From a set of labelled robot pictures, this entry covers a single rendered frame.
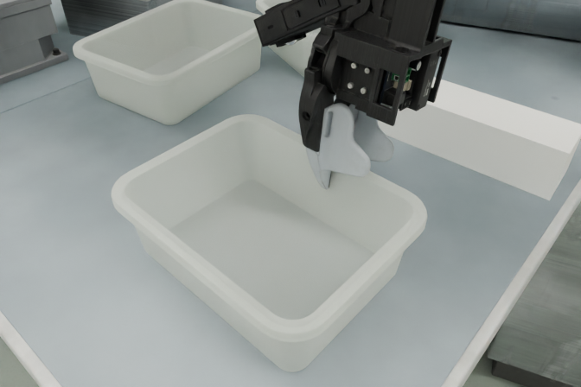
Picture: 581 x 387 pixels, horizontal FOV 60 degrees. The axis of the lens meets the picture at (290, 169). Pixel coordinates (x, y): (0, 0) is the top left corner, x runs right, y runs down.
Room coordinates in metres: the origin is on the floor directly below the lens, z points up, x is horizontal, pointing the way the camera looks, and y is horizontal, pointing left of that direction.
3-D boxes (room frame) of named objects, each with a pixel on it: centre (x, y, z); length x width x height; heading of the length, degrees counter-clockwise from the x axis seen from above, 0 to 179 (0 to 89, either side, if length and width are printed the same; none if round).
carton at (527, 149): (0.48, -0.19, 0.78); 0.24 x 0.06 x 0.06; 52
